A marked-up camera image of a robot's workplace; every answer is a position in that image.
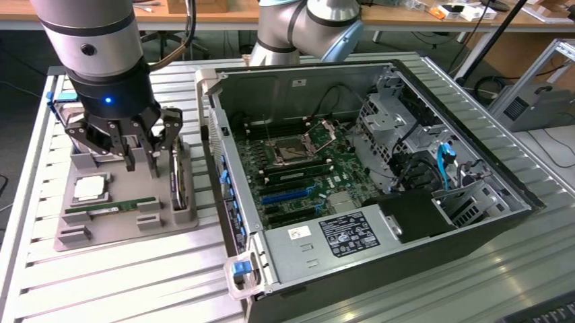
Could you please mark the silver CPU chip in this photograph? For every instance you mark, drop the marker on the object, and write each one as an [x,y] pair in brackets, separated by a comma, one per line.
[90,187]

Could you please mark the wooden block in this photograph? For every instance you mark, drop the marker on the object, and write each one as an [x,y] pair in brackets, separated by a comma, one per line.
[557,6]

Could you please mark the metal socket cover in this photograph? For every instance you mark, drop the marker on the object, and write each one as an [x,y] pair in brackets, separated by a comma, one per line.
[321,134]

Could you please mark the silver drive cage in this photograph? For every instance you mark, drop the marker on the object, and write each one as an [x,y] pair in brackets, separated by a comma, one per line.
[391,122]

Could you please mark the perforated silver disk bay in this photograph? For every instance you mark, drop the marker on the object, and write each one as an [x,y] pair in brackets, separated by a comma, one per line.
[477,202]

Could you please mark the green motherboard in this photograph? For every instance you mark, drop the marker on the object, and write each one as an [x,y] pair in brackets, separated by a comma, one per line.
[250,158]

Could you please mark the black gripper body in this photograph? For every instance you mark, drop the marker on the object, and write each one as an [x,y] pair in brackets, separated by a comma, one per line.
[122,91]

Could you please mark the grey parts rack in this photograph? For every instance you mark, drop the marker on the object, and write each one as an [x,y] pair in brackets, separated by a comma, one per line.
[116,188]

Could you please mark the black keyboard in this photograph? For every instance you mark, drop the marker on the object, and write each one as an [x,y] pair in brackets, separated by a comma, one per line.
[553,316]

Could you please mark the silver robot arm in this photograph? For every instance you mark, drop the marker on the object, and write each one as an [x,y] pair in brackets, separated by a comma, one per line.
[90,33]

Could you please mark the orange white box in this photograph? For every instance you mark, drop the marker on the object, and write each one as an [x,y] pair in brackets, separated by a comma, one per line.
[445,13]

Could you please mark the thin locking lever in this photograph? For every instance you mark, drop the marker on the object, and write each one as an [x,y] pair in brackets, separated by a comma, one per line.
[269,134]

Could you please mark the silver hard disk drive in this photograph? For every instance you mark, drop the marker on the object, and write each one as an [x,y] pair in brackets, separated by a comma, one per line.
[70,112]

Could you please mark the black RAM slot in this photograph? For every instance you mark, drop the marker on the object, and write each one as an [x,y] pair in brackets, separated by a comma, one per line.
[293,167]
[275,121]
[279,134]
[278,130]
[277,126]
[295,170]
[291,163]

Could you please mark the silver power supply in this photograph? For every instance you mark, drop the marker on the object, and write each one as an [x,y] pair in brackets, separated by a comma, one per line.
[306,255]

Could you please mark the black plastic shroud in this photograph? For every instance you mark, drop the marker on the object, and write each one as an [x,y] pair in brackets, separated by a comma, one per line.
[413,215]

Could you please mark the blue disk caddy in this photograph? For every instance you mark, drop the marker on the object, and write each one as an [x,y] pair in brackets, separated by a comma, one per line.
[64,97]

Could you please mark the short black expansion slot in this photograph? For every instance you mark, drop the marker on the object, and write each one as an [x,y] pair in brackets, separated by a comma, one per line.
[271,210]

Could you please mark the blue expansion slot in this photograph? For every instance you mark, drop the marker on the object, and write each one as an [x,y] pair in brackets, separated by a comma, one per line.
[287,197]

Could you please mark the graphics card with metal bracket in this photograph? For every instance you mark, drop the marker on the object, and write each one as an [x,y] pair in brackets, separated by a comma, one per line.
[178,181]

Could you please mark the black office chair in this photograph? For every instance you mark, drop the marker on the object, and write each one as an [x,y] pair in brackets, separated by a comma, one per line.
[167,35]

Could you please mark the aluminium profile frame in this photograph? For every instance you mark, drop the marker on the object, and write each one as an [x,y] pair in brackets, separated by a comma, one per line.
[539,65]

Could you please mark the black tripod pole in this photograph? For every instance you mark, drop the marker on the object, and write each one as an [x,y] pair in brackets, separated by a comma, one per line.
[495,35]

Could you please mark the green RAM stick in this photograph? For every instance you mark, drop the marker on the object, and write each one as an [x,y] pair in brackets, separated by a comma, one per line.
[112,207]
[297,175]

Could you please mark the silver chipset heatsink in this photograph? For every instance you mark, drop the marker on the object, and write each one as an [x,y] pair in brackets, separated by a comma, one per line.
[342,201]

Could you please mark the blue case latch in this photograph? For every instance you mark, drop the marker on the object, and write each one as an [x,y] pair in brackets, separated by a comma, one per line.
[239,269]

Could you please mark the black open PC case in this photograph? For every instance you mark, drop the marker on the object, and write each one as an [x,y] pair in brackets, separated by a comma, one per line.
[405,269]

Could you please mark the CPU socket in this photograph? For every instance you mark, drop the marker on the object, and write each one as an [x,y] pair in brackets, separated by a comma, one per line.
[290,149]

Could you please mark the black stand base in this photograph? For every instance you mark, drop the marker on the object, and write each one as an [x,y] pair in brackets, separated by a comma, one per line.
[494,4]

